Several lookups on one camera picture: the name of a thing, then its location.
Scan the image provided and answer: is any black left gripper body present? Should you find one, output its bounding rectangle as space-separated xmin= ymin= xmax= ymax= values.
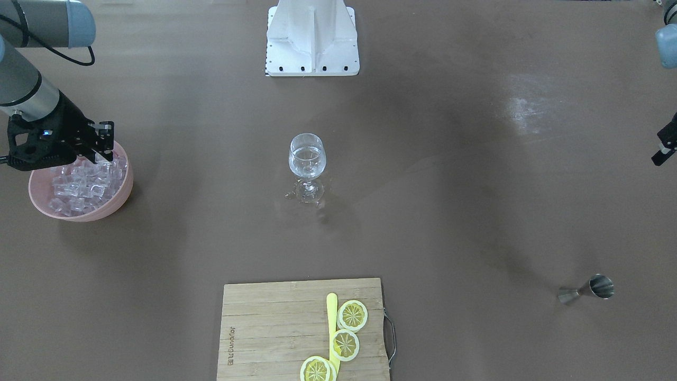
xmin=657 ymin=113 xmax=677 ymax=151

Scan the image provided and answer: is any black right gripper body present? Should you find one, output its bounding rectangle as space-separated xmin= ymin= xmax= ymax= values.
xmin=42 ymin=92 xmax=95 ymax=159

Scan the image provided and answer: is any steel cocktail jigger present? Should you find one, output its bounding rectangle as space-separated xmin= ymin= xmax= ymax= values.
xmin=557 ymin=274 xmax=616 ymax=305

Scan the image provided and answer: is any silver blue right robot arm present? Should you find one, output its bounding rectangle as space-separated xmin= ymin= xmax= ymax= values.
xmin=1 ymin=1 xmax=114 ymax=171

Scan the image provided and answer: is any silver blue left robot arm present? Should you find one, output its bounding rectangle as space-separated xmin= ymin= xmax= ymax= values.
xmin=651 ymin=1 xmax=676 ymax=166

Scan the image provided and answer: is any clear ice cubes pile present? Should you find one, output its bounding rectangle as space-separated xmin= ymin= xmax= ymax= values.
xmin=48 ymin=154 xmax=129 ymax=217

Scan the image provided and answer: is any clear wine glass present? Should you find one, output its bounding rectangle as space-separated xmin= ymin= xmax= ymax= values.
xmin=288 ymin=133 xmax=327 ymax=203

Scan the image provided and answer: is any pink bowl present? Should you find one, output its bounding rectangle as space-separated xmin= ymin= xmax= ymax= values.
xmin=28 ymin=142 xmax=133 ymax=222

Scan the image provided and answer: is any bamboo cutting board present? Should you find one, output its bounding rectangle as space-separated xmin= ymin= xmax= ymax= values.
xmin=217 ymin=278 xmax=391 ymax=380

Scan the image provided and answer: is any yellow plastic stick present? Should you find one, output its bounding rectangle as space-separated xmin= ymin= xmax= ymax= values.
xmin=326 ymin=293 xmax=340 ymax=380

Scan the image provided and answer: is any yellow lemon slice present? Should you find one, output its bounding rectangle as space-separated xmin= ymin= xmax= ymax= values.
xmin=330 ymin=329 xmax=360 ymax=362
xmin=337 ymin=300 xmax=368 ymax=333
xmin=298 ymin=356 xmax=336 ymax=381

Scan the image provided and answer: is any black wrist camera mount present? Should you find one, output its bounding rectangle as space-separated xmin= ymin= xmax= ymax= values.
xmin=7 ymin=114 xmax=77 ymax=171

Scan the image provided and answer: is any white camera stand column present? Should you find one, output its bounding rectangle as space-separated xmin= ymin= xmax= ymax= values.
xmin=264 ymin=1 xmax=360 ymax=77

